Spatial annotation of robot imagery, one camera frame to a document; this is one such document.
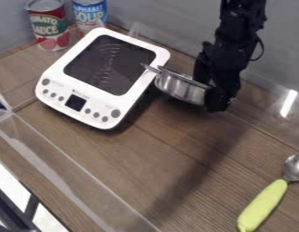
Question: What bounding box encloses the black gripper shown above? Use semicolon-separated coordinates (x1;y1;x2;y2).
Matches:
193;39;258;112

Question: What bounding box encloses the silver pot with handles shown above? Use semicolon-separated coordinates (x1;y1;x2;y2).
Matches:
141;63;211;106

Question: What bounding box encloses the white and black induction stove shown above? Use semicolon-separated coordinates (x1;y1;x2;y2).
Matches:
34;28;170;130

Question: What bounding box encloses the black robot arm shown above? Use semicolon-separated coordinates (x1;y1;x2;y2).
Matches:
193;0;266;112

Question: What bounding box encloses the alphabet soup can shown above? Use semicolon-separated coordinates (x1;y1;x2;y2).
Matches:
71;0;107;37

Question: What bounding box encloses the tomato sauce can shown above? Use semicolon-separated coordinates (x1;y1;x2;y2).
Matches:
25;0;71;52

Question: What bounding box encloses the clear acrylic corner bracket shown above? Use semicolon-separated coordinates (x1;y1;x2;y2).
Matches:
127;22;138;37

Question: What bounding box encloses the spoon with green handle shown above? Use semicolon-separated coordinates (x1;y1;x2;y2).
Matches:
237;154;299;232

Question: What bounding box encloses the black metal frame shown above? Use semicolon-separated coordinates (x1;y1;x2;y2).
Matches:
0;189;41;232

